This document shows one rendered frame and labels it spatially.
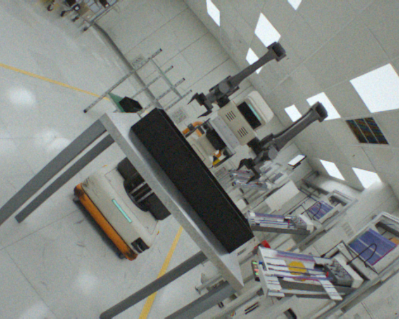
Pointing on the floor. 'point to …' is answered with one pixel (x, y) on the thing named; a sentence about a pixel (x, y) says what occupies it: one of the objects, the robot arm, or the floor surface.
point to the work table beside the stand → (47, 173)
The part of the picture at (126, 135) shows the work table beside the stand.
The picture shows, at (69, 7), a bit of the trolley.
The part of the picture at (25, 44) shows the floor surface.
